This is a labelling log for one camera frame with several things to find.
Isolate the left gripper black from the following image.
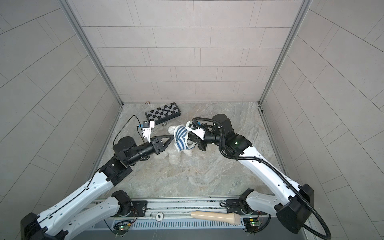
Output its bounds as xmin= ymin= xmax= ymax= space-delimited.
xmin=124 ymin=136 xmax=174 ymax=168

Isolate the blue white striped sweater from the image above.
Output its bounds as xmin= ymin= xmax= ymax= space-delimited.
xmin=174 ymin=125 xmax=196 ymax=152

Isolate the white teddy bear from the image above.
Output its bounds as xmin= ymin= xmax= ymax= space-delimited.
xmin=168 ymin=125 xmax=196 ymax=164

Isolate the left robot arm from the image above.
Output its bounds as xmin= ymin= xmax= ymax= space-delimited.
xmin=21 ymin=135 xmax=174 ymax=240

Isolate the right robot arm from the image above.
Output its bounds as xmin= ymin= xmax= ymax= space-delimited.
xmin=186 ymin=114 xmax=314 ymax=234

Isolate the black white chessboard box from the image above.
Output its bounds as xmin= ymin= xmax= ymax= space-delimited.
xmin=145 ymin=102 xmax=182 ymax=125

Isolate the left circuit board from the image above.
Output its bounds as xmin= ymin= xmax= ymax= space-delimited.
xmin=113 ymin=221 xmax=132 ymax=236

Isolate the circuit board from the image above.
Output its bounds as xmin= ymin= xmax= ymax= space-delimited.
xmin=243 ymin=218 xmax=261 ymax=234
xmin=113 ymin=221 xmax=132 ymax=236

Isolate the right circuit board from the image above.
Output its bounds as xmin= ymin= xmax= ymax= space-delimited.
xmin=243 ymin=218 xmax=261 ymax=234

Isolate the black corrugated cable hose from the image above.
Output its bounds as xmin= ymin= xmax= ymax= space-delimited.
xmin=191 ymin=116 xmax=332 ymax=240

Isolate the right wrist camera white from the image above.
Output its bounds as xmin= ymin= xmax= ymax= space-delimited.
xmin=186 ymin=121 xmax=206 ymax=140

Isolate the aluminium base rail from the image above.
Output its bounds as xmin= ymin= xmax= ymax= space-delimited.
xmin=89 ymin=196 xmax=301 ymax=221

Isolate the poker chip on rail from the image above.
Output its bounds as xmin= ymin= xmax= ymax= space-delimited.
xmin=155 ymin=212 xmax=164 ymax=222

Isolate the beige wooden handle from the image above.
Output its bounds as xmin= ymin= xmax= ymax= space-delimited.
xmin=191 ymin=211 xmax=241 ymax=225

